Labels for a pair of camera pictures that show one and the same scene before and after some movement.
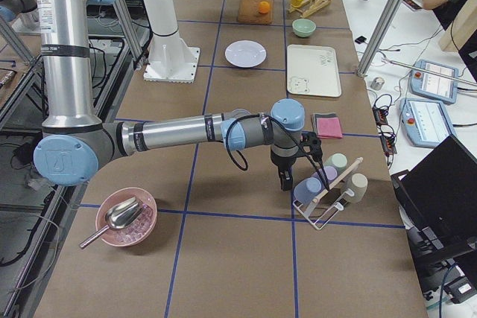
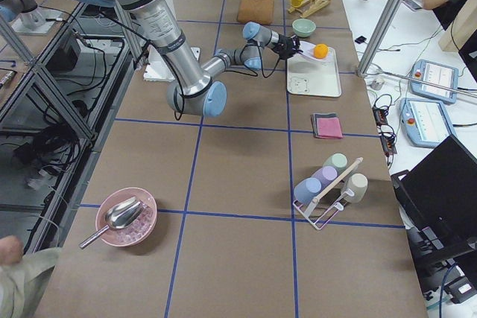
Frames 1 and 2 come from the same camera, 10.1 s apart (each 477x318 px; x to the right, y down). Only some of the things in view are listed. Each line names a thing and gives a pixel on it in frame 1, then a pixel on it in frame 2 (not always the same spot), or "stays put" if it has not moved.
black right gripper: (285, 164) to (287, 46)
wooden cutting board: (248, 12) stays put
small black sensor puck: (360, 39) stays put
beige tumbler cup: (358, 183) stays put
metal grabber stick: (429, 71) to (460, 88)
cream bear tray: (313, 71) stays put
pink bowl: (136, 231) stays put
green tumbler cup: (338, 160) stays put
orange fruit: (264, 7) to (320, 51)
